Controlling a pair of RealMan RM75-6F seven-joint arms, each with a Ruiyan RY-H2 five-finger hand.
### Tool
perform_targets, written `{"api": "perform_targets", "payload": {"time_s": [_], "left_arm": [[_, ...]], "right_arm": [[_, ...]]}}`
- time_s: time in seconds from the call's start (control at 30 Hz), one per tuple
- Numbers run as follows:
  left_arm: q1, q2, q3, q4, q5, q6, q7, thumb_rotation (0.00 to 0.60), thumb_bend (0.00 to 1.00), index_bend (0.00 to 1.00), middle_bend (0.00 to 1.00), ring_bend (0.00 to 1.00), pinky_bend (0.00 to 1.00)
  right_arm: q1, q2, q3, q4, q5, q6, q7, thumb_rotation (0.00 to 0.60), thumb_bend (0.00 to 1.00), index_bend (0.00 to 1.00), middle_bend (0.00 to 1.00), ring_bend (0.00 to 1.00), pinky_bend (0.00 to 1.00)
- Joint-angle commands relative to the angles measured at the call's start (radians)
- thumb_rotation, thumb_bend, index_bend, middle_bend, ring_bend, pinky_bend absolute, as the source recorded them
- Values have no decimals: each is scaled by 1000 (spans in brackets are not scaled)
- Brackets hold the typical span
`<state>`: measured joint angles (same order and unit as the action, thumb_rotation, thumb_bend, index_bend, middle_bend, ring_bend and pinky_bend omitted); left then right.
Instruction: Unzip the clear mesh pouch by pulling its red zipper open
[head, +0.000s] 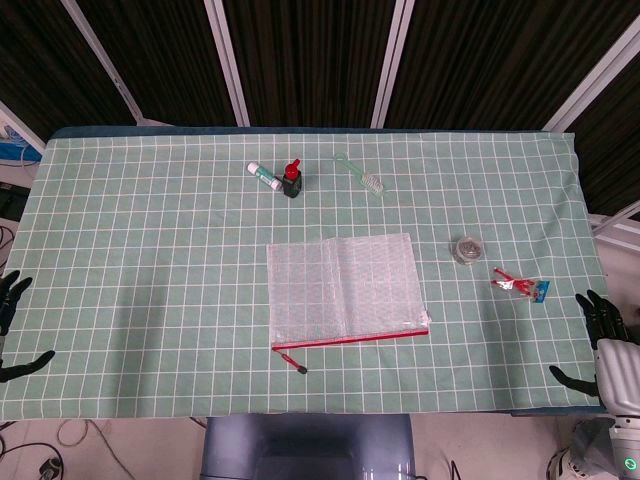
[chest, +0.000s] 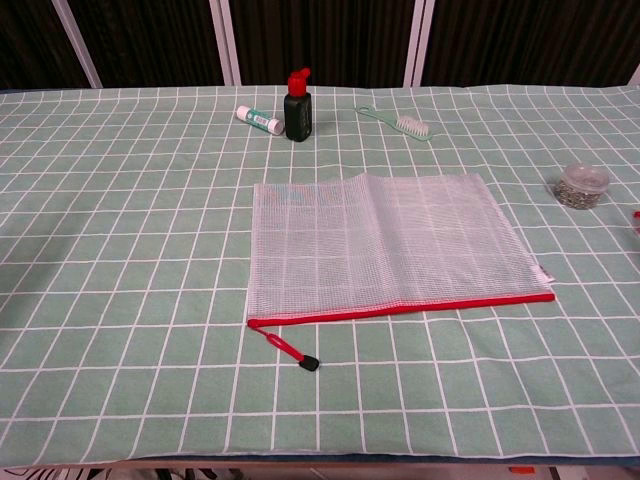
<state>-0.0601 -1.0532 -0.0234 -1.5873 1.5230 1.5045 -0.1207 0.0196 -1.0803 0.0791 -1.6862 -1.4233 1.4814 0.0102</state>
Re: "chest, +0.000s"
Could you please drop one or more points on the green white grid tablecloth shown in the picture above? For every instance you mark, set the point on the green white grid tablecloth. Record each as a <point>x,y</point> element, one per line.
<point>150,300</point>

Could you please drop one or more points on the small red object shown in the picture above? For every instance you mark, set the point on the small red object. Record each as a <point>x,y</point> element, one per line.
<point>636,217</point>

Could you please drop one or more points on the black bottle red cap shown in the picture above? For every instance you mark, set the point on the black bottle red cap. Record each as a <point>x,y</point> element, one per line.
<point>298,117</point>

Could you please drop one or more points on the clear jar of metal pins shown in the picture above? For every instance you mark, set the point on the clear jar of metal pins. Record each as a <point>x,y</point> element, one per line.
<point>582,187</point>

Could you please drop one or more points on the green brush white bristles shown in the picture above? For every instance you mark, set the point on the green brush white bristles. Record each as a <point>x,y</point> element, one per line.
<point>412,126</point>

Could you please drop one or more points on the white frame post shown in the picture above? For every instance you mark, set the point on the white frame post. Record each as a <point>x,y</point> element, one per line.
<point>75,40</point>
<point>419,45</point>
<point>225,45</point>

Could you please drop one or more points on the small orange object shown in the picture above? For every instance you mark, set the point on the small orange object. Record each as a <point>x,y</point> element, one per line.
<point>521,470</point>

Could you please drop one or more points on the black white patterned object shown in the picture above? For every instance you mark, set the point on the black white patterned object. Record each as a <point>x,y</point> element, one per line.
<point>75,474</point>

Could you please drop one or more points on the white green glue stick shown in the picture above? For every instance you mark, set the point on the white green glue stick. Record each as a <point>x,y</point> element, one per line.
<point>260,120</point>

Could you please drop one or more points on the white mesh zipper pouch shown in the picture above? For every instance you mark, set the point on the white mesh zipper pouch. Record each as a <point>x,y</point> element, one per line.
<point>400,250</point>

